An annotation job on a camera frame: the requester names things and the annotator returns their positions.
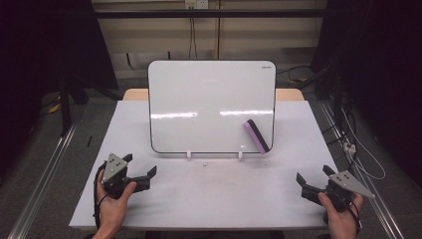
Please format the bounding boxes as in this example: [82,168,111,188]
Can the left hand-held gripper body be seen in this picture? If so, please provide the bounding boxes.
[101,152,134,200]

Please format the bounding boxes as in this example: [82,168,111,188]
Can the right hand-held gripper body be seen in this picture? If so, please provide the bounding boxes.
[324,169,377,213]

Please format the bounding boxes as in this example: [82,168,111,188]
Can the purple and black eraser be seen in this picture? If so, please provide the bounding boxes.
[242,119,272,155]

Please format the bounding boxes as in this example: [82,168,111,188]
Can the person's right hand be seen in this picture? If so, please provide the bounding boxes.
[316,191,364,239]

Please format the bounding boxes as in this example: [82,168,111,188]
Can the person's left hand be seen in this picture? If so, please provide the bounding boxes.
[94,169,137,235]

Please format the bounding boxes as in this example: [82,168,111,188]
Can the black metal stand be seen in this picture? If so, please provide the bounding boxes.
[57,71,117,137]

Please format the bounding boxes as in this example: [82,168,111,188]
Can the white whiteboard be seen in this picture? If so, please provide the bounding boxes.
[147,60,278,155]

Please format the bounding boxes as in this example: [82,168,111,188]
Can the black horizontal bar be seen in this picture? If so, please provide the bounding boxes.
[93,9,330,20]

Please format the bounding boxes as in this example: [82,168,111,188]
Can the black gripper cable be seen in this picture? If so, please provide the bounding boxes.
[92,161,109,232]
[346,200,362,233]

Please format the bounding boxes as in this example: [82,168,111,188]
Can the white cable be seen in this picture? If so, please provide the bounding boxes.
[340,107,387,181]

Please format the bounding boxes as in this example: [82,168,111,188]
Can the aluminium floor rail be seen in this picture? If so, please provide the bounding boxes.
[6,121,80,239]
[317,99,406,239]

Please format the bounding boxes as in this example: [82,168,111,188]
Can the black floor cable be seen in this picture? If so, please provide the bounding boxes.
[276,65,314,85]

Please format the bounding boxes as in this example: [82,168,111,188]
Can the black hanging cables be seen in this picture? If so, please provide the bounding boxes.
[187,8,199,61]

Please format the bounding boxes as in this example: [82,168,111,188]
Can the white wall socket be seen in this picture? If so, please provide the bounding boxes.
[184,0,210,10]

